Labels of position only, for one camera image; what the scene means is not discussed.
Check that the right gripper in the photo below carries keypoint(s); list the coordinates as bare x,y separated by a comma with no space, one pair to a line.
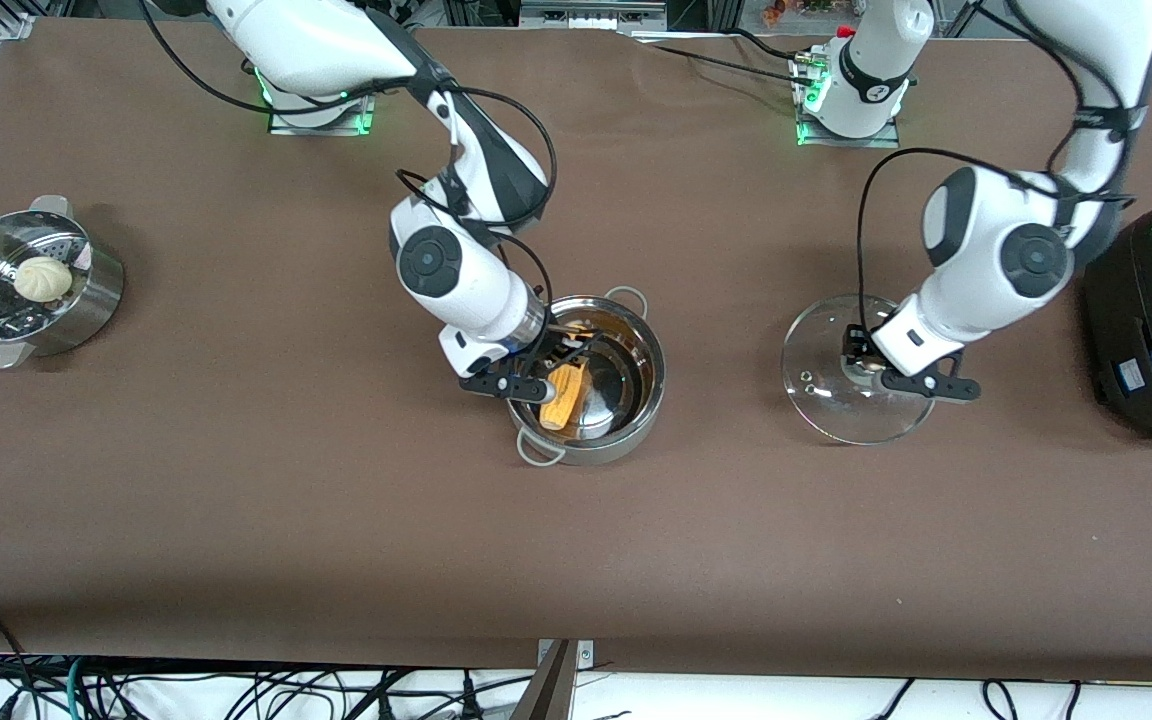
562,349

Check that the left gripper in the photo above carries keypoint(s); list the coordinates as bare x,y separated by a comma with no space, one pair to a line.
853,347

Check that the yellow corn cob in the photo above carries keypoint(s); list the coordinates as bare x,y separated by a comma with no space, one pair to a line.
566,395

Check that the glass pot lid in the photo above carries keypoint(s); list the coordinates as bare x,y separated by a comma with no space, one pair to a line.
826,400

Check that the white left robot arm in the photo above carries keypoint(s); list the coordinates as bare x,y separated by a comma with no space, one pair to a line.
986,250

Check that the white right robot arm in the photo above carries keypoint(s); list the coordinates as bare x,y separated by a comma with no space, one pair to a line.
336,50

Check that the brown table cover mat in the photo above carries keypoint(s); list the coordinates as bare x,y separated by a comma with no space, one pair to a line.
336,520

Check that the dark brown bar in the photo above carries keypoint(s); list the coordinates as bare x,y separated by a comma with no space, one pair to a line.
548,690

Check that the white steamed bun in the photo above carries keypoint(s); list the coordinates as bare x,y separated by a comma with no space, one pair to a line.
43,278

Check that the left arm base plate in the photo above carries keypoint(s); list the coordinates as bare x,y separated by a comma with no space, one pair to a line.
846,140

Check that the metal table edge bracket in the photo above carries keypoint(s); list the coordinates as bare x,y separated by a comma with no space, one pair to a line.
584,655

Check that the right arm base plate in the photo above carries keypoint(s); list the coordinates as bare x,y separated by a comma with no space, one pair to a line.
321,122

